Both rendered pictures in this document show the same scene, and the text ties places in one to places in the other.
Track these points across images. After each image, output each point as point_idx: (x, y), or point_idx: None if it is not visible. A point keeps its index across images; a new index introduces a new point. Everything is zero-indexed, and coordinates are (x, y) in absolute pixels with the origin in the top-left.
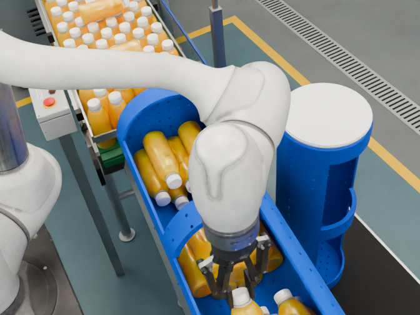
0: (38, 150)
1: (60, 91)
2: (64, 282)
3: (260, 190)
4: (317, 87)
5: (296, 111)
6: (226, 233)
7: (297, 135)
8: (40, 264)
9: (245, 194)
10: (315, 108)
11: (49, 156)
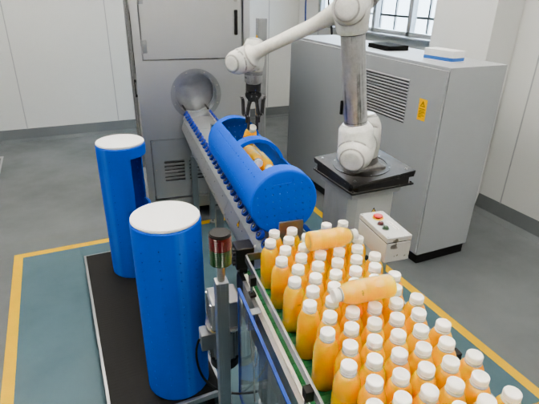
0: (342, 130)
1: (373, 224)
2: (331, 168)
3: None
4: (157, 228)
5: (184, 217)
6: None
7: (192, 206)
8: (346, 172)
9: None
10: (170, 217)
11: (342, 145)
